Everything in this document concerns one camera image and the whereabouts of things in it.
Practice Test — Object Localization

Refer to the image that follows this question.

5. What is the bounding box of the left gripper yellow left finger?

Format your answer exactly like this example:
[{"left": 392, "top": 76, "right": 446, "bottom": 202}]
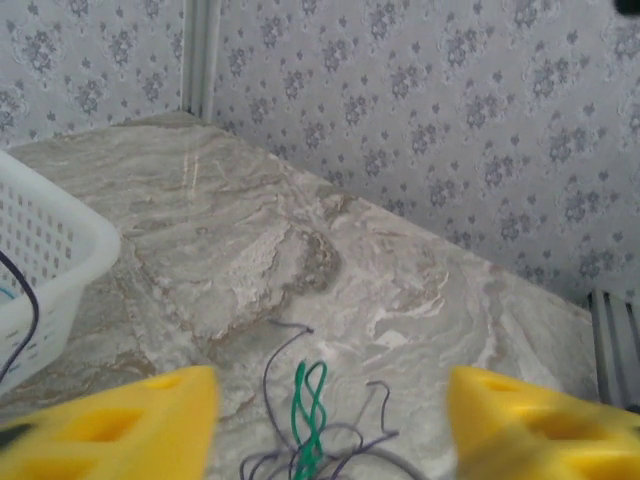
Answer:
[{"left": 0, "top": 364, "right": 221, "bottom": 480}]

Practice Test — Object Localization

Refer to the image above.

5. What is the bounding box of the green thin cable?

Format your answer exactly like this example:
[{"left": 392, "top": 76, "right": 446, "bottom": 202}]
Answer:
[{"left": 289, "top": 359, "right": 331, "bottom": 480}]

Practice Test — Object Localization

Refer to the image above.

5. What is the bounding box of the aluminium frame rail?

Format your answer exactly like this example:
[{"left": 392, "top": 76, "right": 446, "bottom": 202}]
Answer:
[{"left": 585, "top": 287, "right": 640, "bottom": 414}]

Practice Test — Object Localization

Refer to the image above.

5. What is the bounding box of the white perforated plastic basket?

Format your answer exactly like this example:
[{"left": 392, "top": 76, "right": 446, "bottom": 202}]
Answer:
[{"left": 0, "top": 149, "right": 122, "bottom": 397}]

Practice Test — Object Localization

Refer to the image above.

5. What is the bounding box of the bundle of coloured wires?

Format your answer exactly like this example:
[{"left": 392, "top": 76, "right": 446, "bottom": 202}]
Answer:
[{"left": 239, "top": 379, "right": 401, "bottom": 480}]

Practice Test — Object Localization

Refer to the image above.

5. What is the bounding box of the grey thin cable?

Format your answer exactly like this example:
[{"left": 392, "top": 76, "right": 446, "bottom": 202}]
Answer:
[{"left": 319, "top": 443, "right": 427, "bottom": 480}]

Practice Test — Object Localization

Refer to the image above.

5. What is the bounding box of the aluminium frame post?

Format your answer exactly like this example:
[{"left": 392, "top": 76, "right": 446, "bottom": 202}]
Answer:
[{"left": 178, "top": 0, "right": 222, "bottom": 117}]

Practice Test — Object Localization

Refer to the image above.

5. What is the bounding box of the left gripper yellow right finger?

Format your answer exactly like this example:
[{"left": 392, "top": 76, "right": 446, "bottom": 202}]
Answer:
[{"left": 444, "top": 364, "right": 640, "bottom": 480}]

